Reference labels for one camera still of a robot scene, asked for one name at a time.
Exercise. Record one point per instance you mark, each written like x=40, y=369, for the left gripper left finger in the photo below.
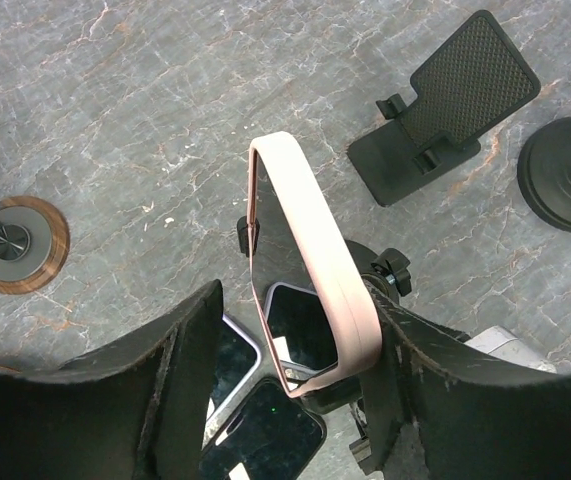
x=135, y=408

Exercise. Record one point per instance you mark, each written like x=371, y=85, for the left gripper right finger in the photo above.
x=477, y=416

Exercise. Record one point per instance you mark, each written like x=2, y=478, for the lavender case phone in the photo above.
x=303, y=340

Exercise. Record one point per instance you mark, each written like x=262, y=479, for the black phone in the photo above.
x=269, y=436

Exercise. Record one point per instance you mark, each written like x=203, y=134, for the black round phone stand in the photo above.
x=385, y=270

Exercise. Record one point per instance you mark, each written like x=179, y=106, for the pink case phone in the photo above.
x=289, y=226

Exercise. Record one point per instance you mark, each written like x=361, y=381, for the black weighted phone stand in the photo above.
x=544, y=173

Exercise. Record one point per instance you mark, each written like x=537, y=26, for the black folding phone stand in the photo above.
x=476, y=79

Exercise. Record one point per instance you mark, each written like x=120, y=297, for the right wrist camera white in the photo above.
x=501, y=343

